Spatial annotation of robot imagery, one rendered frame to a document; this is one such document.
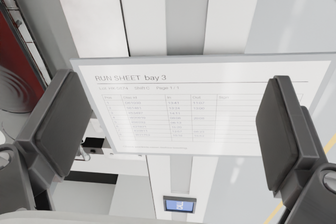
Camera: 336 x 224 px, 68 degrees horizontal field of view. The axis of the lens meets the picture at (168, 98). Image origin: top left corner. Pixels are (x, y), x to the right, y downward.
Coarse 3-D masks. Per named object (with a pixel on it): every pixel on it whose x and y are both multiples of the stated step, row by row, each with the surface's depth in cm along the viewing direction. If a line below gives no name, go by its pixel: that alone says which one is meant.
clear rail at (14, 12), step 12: (0, 0) 25; (12, 0) 25; (12, 12) 25; (24, 24) 27; (24, 36) 28; (36, 48) 29; (36, 60) 30; (48, 72) 32; (48, 84) 33; (84, 156) 46
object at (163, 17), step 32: (128, 0) 17; (160, 0) 17; (192, 0) 17; (224, 0) 17; (256, 0) 17; (128, 32) 19; (160, 32) 19; (192, 32) 19; (224, 32) 18; (160, 160) 33; (192, 160) 32; (160, 192) 41; (192, 192) 40
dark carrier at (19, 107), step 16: (0, 16) 26; (0, 32) 28; (0, 48) 29; (16, 48) 29; (0, 64) 31; (16, 64) 31; (32, 64) 31; (0, 80) 34; (16, 80) 33; (32, 80) 33; (0, 96) 36; (16, 96) 36; (32, 96) 35; (0, 112) 39; (16, 112) 39; (0, 128) 42; (16, 128) 42
